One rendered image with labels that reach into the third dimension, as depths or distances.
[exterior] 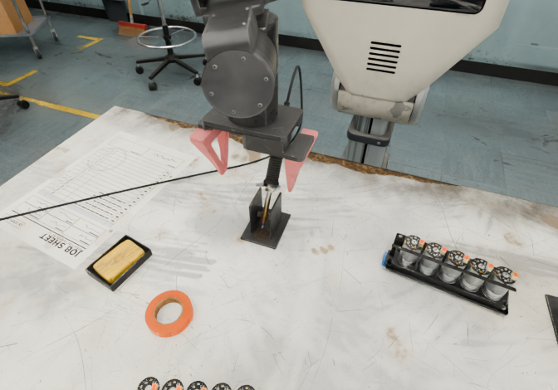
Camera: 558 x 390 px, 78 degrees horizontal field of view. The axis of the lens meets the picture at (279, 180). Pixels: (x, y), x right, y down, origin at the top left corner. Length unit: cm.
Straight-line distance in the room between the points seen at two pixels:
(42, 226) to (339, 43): 65
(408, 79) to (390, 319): 49
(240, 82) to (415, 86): 57
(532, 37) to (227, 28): 293
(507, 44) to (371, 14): 241
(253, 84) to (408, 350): 37
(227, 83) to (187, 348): 33
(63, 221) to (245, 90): 48
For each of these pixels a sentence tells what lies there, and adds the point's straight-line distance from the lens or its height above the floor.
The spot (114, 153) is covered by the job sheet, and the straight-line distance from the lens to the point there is 79.
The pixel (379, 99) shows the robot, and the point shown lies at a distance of 82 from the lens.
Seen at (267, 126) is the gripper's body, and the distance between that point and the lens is 38.
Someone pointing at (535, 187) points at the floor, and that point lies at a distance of 216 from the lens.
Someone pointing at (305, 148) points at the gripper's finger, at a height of 96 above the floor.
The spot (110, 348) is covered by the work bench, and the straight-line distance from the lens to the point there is 52.
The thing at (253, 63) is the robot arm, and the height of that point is 108.
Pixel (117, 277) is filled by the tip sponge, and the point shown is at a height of 76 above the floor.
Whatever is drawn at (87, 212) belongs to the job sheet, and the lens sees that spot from 68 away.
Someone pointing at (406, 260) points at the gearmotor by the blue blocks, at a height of 79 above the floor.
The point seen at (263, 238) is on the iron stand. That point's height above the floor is 75.
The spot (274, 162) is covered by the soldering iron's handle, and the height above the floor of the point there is 86.
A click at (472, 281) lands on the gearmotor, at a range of 53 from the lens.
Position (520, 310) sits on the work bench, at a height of 75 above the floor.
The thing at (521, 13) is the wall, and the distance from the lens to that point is 306.
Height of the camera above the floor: 119
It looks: 42 degrees down
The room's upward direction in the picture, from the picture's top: straight up
